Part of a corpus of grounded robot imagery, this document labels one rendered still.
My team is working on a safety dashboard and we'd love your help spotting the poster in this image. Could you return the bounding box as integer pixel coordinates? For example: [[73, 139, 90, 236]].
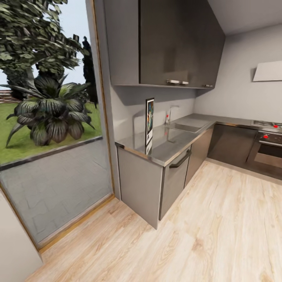
[[145, 98, 154, 147]]

